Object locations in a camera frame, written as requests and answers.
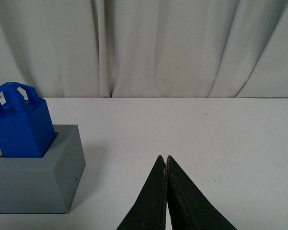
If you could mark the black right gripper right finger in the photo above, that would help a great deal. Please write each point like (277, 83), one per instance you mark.
(189, 209)

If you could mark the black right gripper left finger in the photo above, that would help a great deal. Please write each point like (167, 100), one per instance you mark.
(149, 209)

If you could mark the blue handled block part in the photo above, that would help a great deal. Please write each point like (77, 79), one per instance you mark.
(26, 129)

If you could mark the gray square base block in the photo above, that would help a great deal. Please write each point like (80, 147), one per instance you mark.
(44, 185)

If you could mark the white curtain backdrop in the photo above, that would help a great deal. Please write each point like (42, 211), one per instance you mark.
(146, 48)

